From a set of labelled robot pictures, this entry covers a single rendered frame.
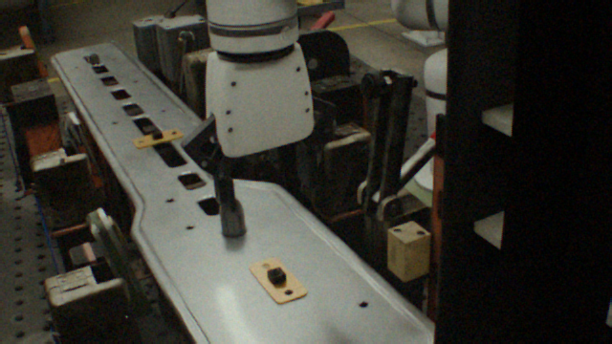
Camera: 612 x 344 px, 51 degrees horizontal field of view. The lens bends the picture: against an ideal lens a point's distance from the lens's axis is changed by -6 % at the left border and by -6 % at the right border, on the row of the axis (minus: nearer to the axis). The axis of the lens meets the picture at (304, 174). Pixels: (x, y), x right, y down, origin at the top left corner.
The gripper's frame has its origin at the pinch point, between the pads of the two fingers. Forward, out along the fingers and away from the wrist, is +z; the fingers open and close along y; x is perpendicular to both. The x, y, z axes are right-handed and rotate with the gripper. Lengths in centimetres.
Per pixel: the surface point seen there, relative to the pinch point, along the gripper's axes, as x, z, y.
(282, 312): 5.7, 12.0, 2.0
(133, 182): -33.2, 12.2, 8.0
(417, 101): -95, 42, -90
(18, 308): -54, 42, 31
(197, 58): -60, 4, -13
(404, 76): 1.7, -9.4, -16.0
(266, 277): -0.6, 11.7, 1.0
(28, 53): -102, 7, 15
